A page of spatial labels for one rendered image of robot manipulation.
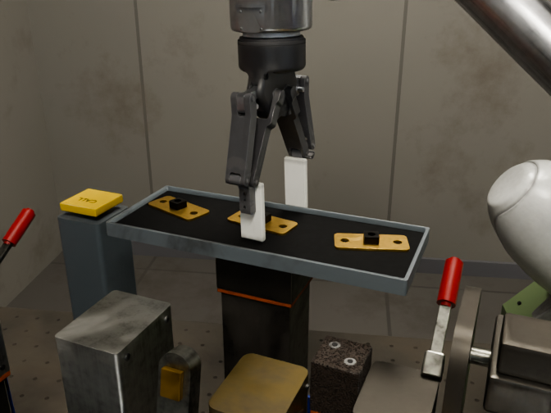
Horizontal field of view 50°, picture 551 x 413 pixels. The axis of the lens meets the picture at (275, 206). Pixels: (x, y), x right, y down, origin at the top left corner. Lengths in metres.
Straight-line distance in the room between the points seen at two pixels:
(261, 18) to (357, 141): 2.22
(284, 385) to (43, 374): 0.78
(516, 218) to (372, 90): 1.82
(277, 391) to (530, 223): 0.56
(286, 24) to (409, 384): 0.38
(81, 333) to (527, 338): 0.42
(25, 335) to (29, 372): 0.14
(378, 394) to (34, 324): 1.01
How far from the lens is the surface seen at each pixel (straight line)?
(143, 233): 0.72
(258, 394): 0.59
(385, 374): 0.62
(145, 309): 0.67
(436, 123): 2.83
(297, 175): 0.75
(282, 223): 0.73
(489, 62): 2.81
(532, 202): 1.01
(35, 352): 1.37
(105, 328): 0.65
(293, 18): 0.64
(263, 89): 0.65
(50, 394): 1.25
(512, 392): 0.52
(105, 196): 0.85
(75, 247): 0.85
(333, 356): 0.61
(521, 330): 0.52
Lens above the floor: 1.46
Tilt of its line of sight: 23 degrees down
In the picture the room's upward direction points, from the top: straight up
